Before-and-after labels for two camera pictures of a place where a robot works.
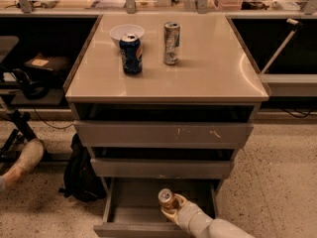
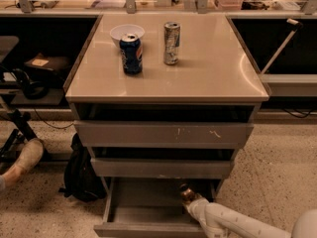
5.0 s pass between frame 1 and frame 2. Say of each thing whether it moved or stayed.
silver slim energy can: stayed
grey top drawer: stayed
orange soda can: moved
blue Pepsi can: stayed
